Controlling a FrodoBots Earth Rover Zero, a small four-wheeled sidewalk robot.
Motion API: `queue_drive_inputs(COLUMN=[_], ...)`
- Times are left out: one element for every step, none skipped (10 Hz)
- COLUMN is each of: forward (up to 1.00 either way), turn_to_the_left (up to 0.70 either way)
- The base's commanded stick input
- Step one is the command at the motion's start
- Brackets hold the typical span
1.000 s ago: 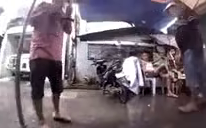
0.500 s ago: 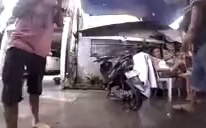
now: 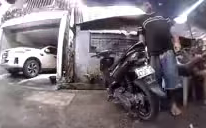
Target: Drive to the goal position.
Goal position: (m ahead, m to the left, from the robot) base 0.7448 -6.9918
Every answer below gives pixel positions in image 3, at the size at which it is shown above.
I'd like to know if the grey walled building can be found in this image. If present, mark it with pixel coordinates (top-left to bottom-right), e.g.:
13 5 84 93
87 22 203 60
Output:
73 5 147 85

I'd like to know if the black motorcycle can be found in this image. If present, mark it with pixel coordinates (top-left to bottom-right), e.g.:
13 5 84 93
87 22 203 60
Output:
90 41 167 122

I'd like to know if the person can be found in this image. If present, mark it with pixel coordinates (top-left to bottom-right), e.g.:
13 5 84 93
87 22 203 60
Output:
137 1 184 117

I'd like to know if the wet grey concrete alley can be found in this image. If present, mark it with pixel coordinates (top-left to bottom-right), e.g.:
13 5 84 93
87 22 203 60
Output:
0 72 206 128

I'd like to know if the white car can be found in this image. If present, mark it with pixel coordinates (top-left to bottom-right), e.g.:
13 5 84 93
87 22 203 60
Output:
0 45 58 79

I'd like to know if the building with open garage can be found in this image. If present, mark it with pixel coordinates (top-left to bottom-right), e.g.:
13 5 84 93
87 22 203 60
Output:
0 0 79 83

